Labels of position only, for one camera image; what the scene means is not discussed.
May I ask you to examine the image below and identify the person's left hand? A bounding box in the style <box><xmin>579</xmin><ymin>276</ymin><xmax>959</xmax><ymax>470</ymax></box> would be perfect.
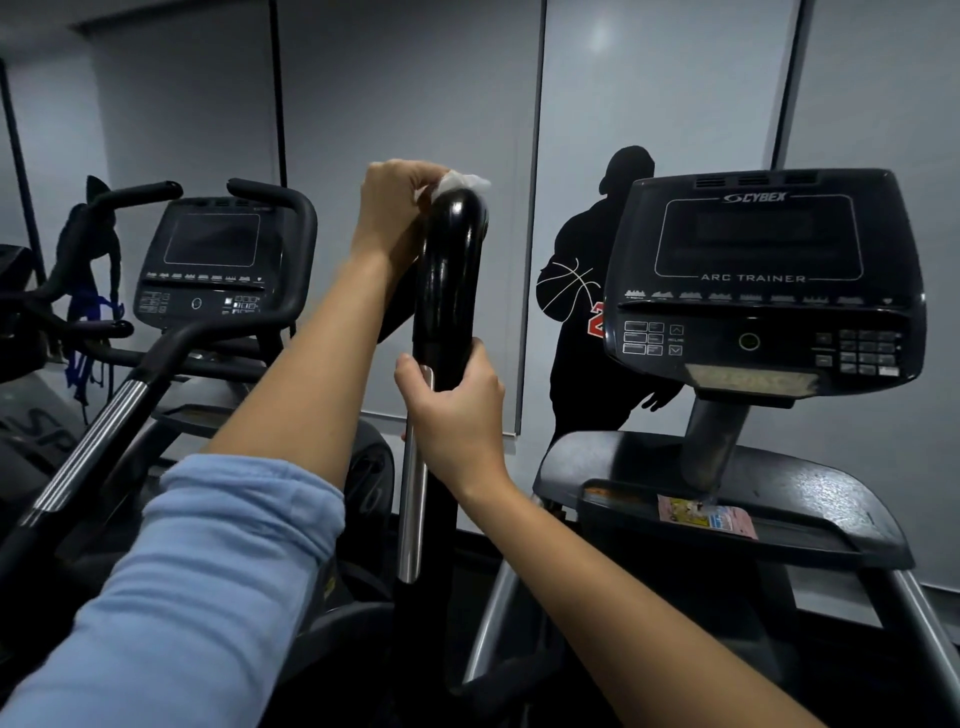
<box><xmin>350</xmin><ymin>159</ymin><xmax>451</xmax><ymax>279</ymax></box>

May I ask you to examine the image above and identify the person's right hand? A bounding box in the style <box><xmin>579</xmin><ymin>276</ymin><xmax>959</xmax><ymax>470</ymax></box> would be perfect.
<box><xmin>393</xmin><ymin>337</ymin><xmax>513</xmax><ymax>502</ymax></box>

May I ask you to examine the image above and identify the white wipe cloth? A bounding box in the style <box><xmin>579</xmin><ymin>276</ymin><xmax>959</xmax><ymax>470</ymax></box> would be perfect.
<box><xmin>429</xmin><ymin>170</ymin><xmax>493</xmax><ymax>204</ymax></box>

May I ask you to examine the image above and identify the black machine handle bar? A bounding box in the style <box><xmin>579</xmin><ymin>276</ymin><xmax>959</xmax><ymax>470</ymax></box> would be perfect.
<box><xmin>378</xmin><ymin>187</ymin><xmax>490</xmax><ymax>728</ymax></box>

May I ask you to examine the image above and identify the person's right forearm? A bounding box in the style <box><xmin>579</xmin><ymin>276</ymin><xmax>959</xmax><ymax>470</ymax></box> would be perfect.
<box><xmin>456</xmin><ymin>466</ymin><xmax>828</xmax><ymax>728</ymax></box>

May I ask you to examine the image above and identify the person's left forearm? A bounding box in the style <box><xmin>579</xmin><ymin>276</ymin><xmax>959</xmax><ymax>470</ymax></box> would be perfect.
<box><xmin>201</xmin><ymin>251</ymin><xmax>410</xmax><ymax>496</ymax></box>

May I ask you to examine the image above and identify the small black trainer console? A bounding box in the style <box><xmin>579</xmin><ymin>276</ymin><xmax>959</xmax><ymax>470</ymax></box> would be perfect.
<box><xmin>132</xmin><ymin>196</ymin><xmax>292</xmax><ymax>336</ymax></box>

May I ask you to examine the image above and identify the light blue sleeve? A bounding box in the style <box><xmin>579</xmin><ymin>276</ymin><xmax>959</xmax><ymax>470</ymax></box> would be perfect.
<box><xmin>0</xmin><ymin>453</ymin><xmax>347</xmax><ymax>728</ymax></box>

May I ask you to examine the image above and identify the pink printed packet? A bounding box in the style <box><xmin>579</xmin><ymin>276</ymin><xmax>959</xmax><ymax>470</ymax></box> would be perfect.
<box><xmin>657</xmin><ymin>494</ymin><xmax>759</xmax><ymax>542</ymax></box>

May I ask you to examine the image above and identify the large black trainer console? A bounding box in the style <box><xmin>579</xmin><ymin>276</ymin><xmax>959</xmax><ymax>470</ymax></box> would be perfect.
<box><xmin>603</xmin><ymin>168</ymin><xmax>928</xmax><ymax>400</ymax></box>

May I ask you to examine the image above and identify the black curved console handlebar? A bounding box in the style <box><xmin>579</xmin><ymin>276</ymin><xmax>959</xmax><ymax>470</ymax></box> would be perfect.
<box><xmin>226</xmin><ymin>177</ymin><xmax>319</xmax><ymax>361</ymax></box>

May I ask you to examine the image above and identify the black basketball player wall decal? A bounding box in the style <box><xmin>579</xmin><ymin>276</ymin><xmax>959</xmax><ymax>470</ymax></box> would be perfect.
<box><xmin>535</xmin><ymin>145</ymin><xmax>685</xmax><ymax>453</ymax></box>

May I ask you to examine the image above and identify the black and chrome handle arm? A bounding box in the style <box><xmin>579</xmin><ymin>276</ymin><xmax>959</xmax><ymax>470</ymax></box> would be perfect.
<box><xmin>0</xmin><ymin>318</ymin><xmax>265</xmax><ymax>595</ymax></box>

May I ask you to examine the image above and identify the black bag with blue straps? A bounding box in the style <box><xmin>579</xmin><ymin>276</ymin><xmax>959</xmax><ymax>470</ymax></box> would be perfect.
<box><xmin>58</xmin><ymin>175</ymin><xmax>127</xmax><ymax>410</ymax></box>

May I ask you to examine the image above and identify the black bike handlebar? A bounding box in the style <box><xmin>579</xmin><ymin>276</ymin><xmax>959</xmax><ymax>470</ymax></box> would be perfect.
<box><xmin>0</xmin><ymin>180</ymin><xmax>186</xmax><ymax>384</ymax></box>

